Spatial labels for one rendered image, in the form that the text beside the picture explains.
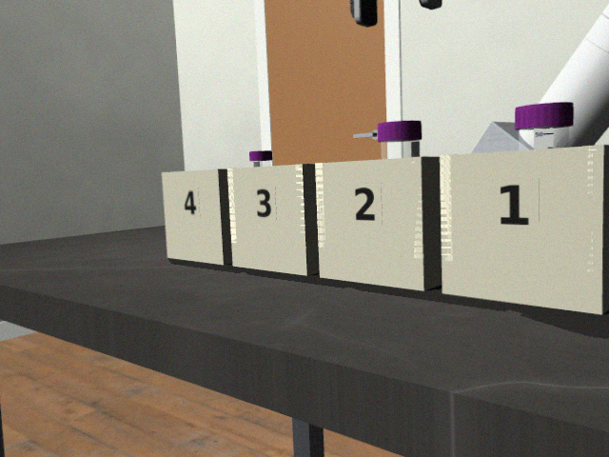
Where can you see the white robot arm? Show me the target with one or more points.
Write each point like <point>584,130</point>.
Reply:
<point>585,81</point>

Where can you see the beige block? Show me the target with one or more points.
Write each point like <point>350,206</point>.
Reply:
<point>273,218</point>
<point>197,216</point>
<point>528,227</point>
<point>379,222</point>

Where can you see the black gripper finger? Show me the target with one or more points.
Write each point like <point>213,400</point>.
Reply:
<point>364,12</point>
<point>431,4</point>

